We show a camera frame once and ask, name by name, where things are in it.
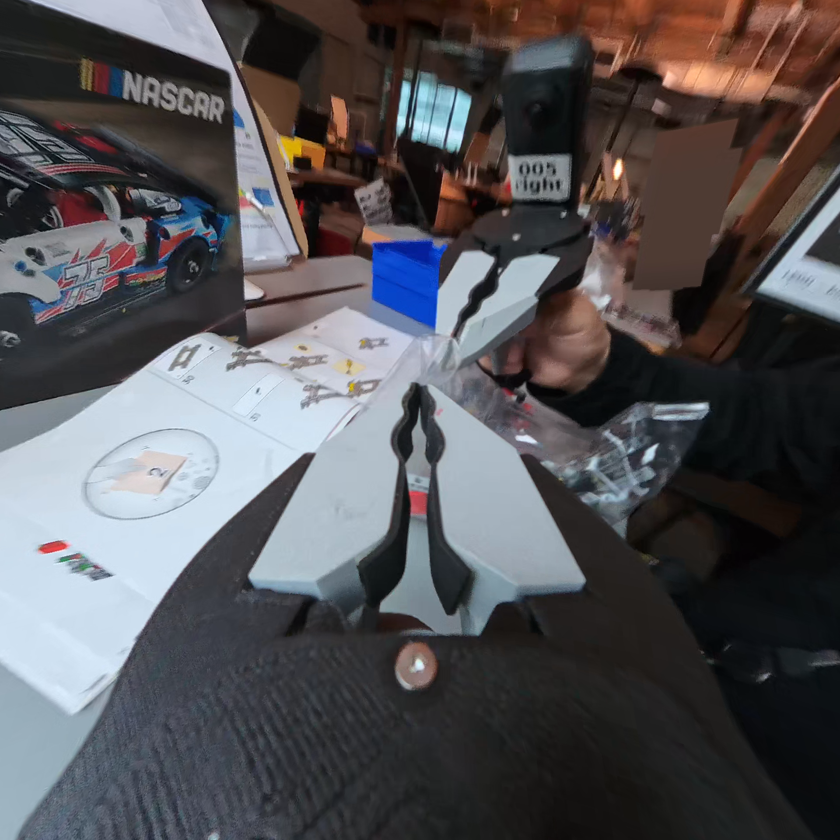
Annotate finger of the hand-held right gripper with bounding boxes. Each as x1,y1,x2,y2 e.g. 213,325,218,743
435,251,497,337
455,253,562,370

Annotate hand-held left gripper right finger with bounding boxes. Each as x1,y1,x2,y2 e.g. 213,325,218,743
417,384,588,636

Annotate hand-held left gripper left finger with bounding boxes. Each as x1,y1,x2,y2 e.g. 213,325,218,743
248,382,421,636

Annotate clear plastic parts bag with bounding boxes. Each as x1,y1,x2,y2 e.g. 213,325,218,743
399,331,567,475

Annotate person's right forearm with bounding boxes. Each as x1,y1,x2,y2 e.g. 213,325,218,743
528,327,840,501

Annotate lego instruction booklet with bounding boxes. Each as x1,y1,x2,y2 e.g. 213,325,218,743
0,305,422,718

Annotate lego race car box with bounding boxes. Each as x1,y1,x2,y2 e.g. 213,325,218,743
0,0,249,412

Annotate person's right hand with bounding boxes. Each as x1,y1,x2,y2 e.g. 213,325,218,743
486,287,613,396

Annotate blue plastic bin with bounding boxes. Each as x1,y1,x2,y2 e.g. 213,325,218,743
370,239,448,330

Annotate paned window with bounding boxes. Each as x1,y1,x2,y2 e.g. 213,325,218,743
395,71,475,153

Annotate crinkled clear plastic bag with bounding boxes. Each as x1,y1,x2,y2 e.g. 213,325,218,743
556,400,711,534

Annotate white printed paper sheet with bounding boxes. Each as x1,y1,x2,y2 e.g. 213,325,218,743
233,98,309,274

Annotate person's black clothing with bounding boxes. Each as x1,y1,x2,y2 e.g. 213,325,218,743
646,295,840,840

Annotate framed marker sign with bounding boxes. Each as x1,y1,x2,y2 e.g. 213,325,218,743
742,182,840,324

